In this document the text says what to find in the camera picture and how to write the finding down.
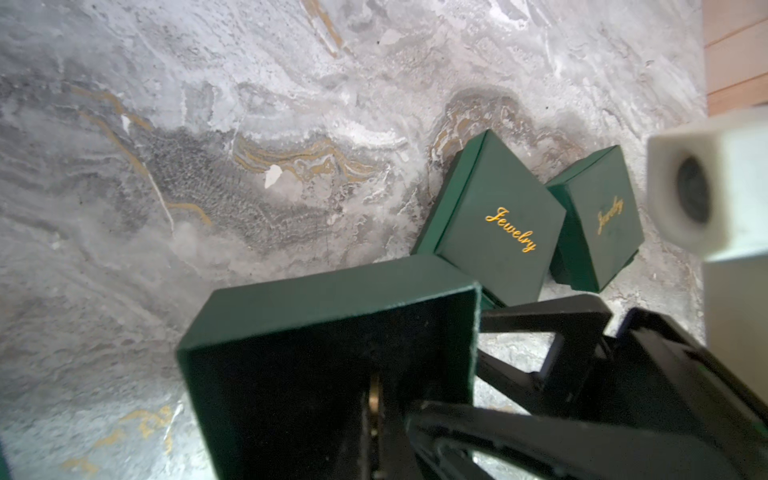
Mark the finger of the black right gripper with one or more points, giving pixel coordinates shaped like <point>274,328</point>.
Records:
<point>577,323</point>
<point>446,436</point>

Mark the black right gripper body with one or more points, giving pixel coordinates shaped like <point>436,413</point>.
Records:
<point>658,377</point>

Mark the small green box lid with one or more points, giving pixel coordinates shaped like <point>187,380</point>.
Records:
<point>602,230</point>

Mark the large green jewelry box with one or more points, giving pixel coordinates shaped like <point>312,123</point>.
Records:
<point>495,221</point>

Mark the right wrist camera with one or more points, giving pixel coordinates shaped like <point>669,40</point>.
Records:
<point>707,194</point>

